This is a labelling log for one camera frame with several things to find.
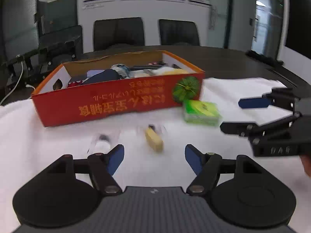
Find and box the black stand rack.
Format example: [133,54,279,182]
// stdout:
[1,50,75,91]

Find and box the purple knit pouch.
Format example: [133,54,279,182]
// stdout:
[86,70,104,78]

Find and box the blue snack packet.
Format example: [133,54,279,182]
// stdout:
[111,64,130,78]

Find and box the green tissue pack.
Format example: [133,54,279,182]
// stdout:
[183,100,221,126]

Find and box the red snack wrapper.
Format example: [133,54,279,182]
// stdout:
[67,78,84,88]

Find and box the sheep plush toy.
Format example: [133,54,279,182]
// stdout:
[153,66,189,76]

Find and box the dark navy case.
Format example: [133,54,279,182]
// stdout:
[82,69,120,85]

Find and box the black office chair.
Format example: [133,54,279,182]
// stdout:
[93,17,145,51]
[158,19,200,46]
[38,25,83,62]

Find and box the black office chair middle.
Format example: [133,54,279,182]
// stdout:
[93,17,145,51]

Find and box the person right hand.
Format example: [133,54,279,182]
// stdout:
[300,155,311,177]

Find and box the black office chair left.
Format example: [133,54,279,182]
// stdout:
[38,25,83,62]

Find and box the small yellow eraser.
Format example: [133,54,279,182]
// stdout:
[144,125,164,153]

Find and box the red cardboard box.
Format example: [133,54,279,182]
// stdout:
[32,50,205,127]

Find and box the black office chair right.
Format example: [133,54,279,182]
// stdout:
[158,19,200,46]

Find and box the white fluffy towel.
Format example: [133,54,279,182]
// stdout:
[1,75,310,232]

